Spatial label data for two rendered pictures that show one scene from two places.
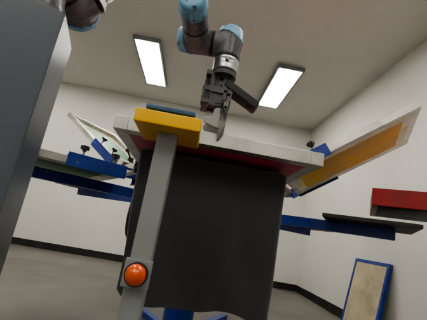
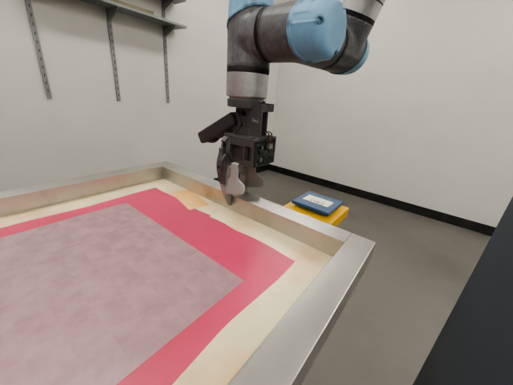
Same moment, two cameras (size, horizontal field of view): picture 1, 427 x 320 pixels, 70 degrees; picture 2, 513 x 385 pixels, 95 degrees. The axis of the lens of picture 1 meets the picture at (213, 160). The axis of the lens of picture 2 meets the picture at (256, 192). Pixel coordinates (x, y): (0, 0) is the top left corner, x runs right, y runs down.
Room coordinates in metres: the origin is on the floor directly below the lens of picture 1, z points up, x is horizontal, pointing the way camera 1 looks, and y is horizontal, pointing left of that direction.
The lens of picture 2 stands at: (1.16, 0.33, 1.21)
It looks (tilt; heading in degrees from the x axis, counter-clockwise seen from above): 22 degrees down; 219
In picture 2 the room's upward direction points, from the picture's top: 5 degrees clockwise
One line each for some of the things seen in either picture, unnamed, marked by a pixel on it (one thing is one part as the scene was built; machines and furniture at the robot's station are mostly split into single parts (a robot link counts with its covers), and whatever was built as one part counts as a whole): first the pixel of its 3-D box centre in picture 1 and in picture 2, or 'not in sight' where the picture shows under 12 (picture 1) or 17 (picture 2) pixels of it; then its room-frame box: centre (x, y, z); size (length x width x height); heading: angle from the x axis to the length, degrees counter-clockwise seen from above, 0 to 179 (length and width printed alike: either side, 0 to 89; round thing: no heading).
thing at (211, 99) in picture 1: (218, 92); (247, 134); (0.81, 0.02, 1.14); 0.09 x 0.08 x 0.12; 92
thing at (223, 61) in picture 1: (225, 68); (248, 88); (0.81, 0.01, 1.22); 0.08 x 0.08 x 0.05
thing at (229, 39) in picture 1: (228, 46); (251, 37); (0.82, 0.02, 1.30); 0.09 x 0.08 x 0.11; 87
